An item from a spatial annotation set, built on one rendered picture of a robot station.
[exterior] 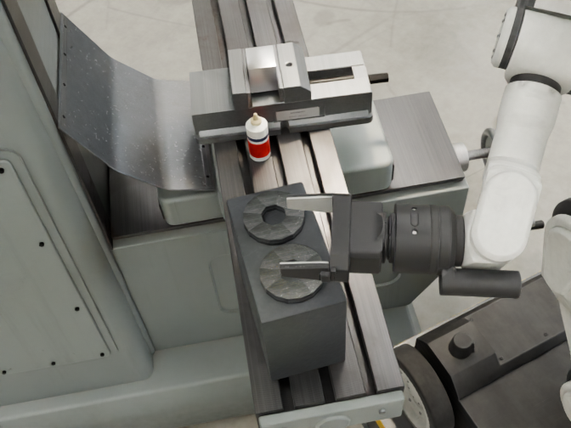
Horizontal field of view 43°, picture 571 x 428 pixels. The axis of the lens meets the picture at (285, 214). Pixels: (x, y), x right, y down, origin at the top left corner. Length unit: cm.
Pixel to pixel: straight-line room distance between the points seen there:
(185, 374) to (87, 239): 59
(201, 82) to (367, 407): 70
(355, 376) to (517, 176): 42
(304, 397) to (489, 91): 193
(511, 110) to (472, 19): 222
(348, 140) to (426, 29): 159
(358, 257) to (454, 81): 204
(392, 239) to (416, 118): 87
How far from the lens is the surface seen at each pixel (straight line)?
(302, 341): 105
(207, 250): 163
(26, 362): 187
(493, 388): 154
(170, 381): 196
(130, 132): 149
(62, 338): 177
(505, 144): 95
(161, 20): 323
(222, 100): 141
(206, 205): 152
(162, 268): 167
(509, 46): 97
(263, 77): 138
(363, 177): 154
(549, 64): 97
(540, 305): 162
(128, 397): 197
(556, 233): 119
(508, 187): 91
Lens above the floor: 195
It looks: 53 degrees down
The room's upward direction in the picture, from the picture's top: 5 degrees counter-clockwise
